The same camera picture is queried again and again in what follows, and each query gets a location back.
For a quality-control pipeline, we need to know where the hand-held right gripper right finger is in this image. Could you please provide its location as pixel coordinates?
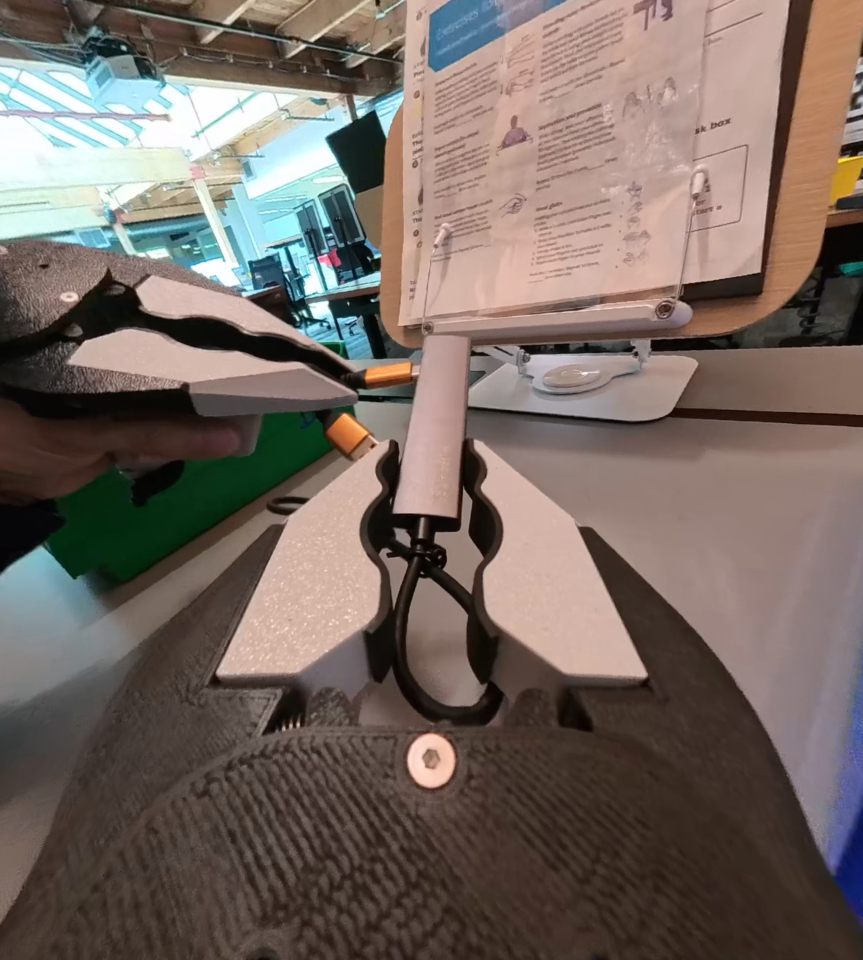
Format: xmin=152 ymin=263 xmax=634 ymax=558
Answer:
xmin=461 ymin=439 xmax=647 ymax=687

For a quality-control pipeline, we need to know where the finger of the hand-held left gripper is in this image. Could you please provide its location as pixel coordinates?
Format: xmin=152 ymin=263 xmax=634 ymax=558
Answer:
xmin=67 ymin=328 xmax=361 ymax=420
xmin=135 ymin=274 xmax=363 ymax=389

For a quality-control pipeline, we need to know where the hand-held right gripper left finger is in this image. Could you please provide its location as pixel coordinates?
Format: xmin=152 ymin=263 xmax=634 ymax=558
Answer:
xmin=217 ymin=439 xmax=403 ymax=687

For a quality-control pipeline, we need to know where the black hub cable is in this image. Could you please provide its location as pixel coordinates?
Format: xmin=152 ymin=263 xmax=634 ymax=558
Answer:
xmin=382 ymin=517 xmax=506 ymax=725

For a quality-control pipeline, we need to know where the green plastic bin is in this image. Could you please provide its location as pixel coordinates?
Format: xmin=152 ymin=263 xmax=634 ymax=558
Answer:
xmin=52 ymin=341 xmax=354 ymax=585

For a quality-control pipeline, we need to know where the orange plug cable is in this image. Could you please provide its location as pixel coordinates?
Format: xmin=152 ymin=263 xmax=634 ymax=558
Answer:
xmin=324 ymin=362 xmax=423 ymax=461

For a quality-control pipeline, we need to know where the grey USB hub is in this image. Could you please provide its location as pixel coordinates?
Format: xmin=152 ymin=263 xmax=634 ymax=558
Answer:
xmin=392 ymin=335 xmax=472 ymax=535

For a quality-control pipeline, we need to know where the person's left hand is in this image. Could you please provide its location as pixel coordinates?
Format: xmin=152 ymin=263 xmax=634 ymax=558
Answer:
xmin=0 ymin=390 xmax=245 ymax=505

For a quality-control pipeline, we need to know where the black office chair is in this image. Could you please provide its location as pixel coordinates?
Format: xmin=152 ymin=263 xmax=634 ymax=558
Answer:
xmin=247 ymin=255 xmax=331 ymax=331

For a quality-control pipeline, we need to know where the white desk with black legs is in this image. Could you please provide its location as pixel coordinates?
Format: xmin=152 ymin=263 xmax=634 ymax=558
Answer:
xmin=304 ymin=271 xmax=388 ymax=360

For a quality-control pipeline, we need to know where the small wooden document stand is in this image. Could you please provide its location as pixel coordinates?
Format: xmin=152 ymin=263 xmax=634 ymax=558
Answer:
xmin=356 ymin=187 xmax=385 ymax=250

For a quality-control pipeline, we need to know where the black square panel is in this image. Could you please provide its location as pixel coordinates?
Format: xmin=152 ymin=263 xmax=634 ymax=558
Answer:
xmin=325 ymin=111 xmax=389 ymax=198

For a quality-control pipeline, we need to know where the white ceiling heater unit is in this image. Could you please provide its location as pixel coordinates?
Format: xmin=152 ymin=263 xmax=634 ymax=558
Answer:
xmin=85 ymin=51 xmax=161 ymax=102

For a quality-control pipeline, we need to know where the white instruction sheet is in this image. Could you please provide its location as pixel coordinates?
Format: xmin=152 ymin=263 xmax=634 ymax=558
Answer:
xmin=399 ymin=0 xmax=793 ymax=327

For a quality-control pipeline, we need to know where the yellow plastic bin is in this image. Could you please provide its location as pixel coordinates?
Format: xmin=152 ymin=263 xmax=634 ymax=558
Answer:
xmin=829 ymin=155 xmax=863 ymax=209

